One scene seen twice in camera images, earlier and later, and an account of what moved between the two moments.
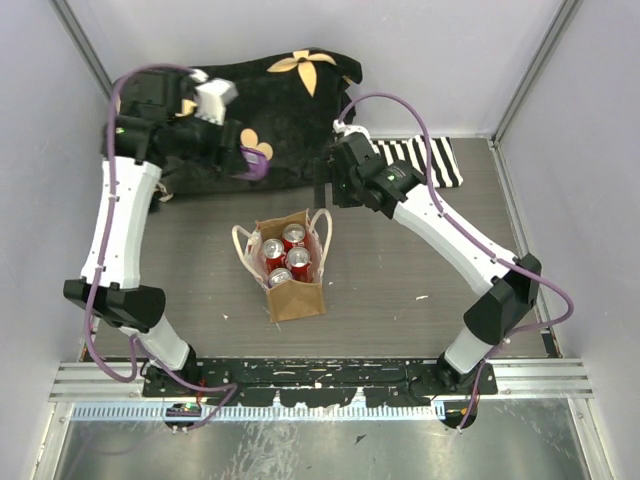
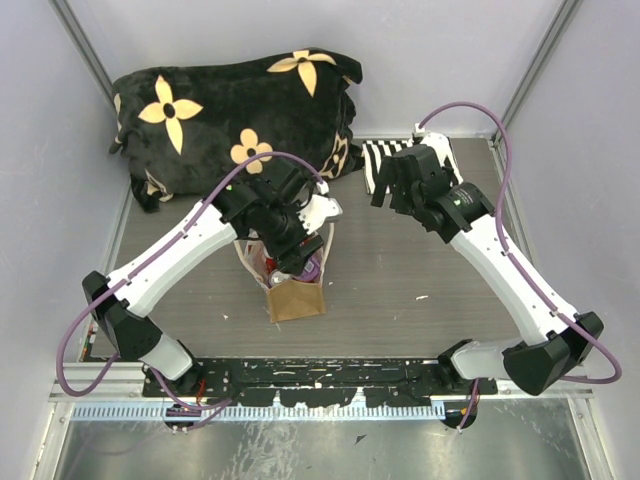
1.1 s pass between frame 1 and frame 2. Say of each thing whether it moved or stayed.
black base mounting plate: stayed
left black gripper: moved
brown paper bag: stayed
